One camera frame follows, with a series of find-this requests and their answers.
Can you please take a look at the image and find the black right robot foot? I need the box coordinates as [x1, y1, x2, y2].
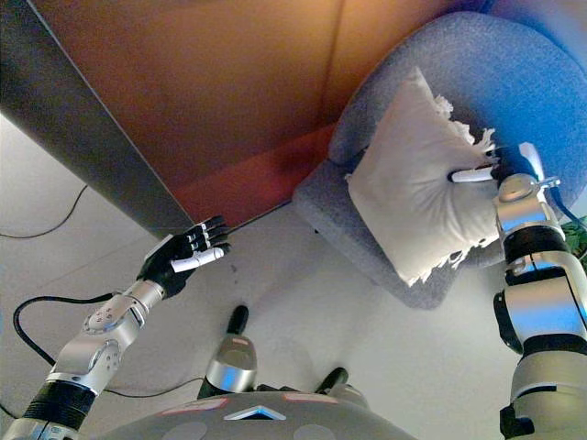
[314, 368, 349, 395]

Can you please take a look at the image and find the thick black left wrist cable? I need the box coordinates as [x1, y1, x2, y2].
[12, 292, 116, 366]

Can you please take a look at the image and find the silver left robot leg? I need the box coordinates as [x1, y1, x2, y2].
[196, 336, 258, 400]

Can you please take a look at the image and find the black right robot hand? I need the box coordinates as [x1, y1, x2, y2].
[447, 142, 542, 184]

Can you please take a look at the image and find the thin black floor cable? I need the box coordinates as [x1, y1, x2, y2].
[0, 185, 88, 239]
[107, 376, 205, 398]

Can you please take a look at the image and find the green potted plant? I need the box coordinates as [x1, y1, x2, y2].
[561, 219, 587, 267]

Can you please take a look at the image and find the grey fabric armchair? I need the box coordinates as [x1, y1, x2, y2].
[292, 11, 587, 311]

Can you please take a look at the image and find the white fringed pillow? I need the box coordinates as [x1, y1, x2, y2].
[344, 65, 501, 288]

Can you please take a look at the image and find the thick black wrist cable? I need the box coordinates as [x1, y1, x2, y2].
[12, 292, 116, 366]
[548, 182, 581, 221]

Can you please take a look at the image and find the black left robot foot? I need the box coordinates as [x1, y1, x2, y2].
[227, 305, 249, 340]

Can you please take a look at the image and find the grey robot torso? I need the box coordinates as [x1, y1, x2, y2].
[98, 389, 414, 440]

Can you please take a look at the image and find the black robot foot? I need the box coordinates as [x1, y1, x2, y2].
[227, 305, 249, 340]
[314, 368, 349, 395]

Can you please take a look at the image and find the thick black right wrist cable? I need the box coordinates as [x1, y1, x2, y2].
[548, 182, 581, 221]

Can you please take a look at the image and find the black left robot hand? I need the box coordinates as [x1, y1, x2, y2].
[136, 214, 233, 302]

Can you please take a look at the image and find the reddish wooden cabinet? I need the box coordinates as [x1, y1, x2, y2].
[0, 0, 460, 239]

